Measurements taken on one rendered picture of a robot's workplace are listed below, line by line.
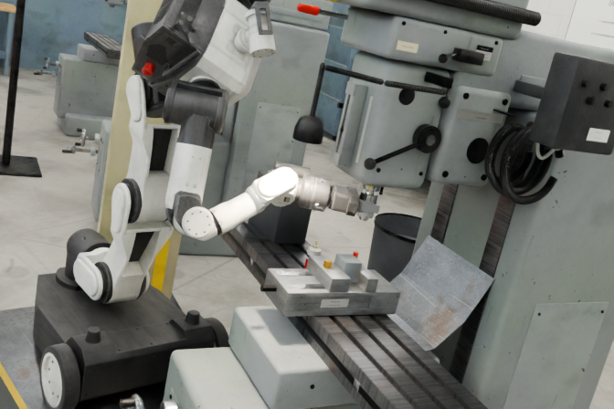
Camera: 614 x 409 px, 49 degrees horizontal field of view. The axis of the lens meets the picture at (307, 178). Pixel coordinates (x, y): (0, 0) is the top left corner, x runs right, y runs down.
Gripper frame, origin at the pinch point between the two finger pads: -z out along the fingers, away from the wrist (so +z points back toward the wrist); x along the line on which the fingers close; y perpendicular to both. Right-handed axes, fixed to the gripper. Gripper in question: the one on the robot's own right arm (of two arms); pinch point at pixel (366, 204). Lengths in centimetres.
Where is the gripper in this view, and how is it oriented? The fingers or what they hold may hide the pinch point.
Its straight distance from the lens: 180.6
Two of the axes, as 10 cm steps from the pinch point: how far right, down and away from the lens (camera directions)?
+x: -0.1, -2.6, 9.7
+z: -9.8, -2.1, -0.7
